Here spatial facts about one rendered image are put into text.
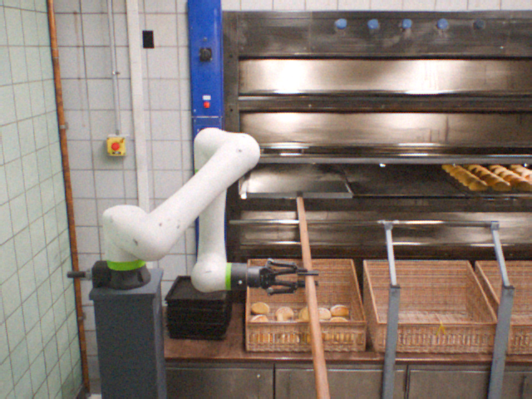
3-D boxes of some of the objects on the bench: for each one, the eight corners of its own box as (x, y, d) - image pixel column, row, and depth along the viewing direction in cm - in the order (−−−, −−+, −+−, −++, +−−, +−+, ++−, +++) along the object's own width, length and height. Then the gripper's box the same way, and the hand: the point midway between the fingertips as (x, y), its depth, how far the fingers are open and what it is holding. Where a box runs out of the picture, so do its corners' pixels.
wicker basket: (359, 306, 304) (362, 258, 296) (464, 307, 303) (469, 258, 295) (374, 353, 257) (377, 298, 250) (498, 355, 256) (504, 299, 248)
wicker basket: (247, 306, 304) (246, 258, 297) (351, 305, 304) (353, 258, 297) (243, 352, 257) (243, 298, 250) (366, 352, 258) (370, 298, 250)
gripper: (248, 251, 193) (317, 252, 193) (248, 293, 198) (317, 295, 197) (248, 258, 186) (319, 259, 185) (248, 302, 190) (317, 304, 190)
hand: (307, 278), depth 191 cm, fingers closed on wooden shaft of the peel, 3 cm apart
